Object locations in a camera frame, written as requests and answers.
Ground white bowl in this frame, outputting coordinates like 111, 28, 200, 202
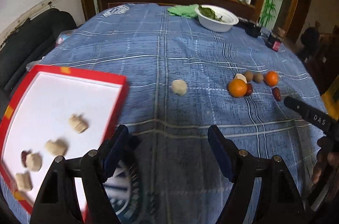
195, 5, 239, 33

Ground clear plastic bag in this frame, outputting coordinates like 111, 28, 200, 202
55, 30, 77, 47

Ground person's right hand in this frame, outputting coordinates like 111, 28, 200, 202
311, 137, 339, 184

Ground brown wooden door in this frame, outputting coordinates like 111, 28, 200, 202
285, 0, 313, 44

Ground green leaves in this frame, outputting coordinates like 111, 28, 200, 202
199, 5, 224, 22

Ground dark jar with red label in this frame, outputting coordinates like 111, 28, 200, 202
265, 28, 286, 52

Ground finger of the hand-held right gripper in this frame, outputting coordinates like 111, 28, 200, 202
284, 96, 306, 119

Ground wooden stair railing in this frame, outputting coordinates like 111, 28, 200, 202
310, 25, 339, 92

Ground black device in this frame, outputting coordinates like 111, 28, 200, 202
237, 19, 263, 38

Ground green cloth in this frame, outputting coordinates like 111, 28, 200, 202
167, 4, 200, 19

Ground blue plaid tablecloth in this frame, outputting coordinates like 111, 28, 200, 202
0, 2, 327, 224

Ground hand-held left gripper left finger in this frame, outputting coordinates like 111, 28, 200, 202
30, 124, 130, 224

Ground red box with white inside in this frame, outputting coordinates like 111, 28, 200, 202
0, 64, 130, 223

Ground black sofa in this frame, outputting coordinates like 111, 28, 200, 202
0, 8, 77, 108

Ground small orange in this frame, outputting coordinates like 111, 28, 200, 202
264, 71, 279, 87

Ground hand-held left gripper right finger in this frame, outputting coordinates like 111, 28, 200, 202
207, 125, 305, 224

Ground large orange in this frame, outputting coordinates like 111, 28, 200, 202
228, 79, 248, 98

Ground cylindrical beige yam chunk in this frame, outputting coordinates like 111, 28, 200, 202
15, 172, 33, 192

